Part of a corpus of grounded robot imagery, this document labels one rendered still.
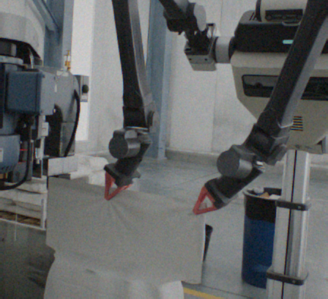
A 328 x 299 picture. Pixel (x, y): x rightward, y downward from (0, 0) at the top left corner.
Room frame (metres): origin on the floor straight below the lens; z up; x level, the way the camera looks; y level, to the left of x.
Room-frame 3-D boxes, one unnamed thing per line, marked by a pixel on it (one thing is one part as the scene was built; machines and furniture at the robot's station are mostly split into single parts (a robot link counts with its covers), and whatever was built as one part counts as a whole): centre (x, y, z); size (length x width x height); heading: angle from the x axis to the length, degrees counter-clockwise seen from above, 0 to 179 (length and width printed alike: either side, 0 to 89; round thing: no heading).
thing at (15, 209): (4.22, 1.19, 0.20); 0.66 x 0.44 x 0.12; 63
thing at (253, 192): (3.31, -0.83, 0.32); 0.51 x 0.48 x 0.65; 153
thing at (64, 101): (1.44, 0.47, 1.21); 0.30 x 0.25 x 0.30; 63
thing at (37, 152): (1.27, 0.35, 1.11); 0.03 x 0.03 x 0.06
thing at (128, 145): (1.15, 0.08, 1.18); 0.11 x 0.09 x 0.12; 153
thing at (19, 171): (1.28, 0.42, 1.04); 0.08 x 0.06 x 0.05; 153
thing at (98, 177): (4.73, 0.75, 0.44); 0.68 x 0.44 x 0.15; 153
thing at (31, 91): (0.99, 0.29, 1.25); 0.10 x 0.08 x 0.12; 178
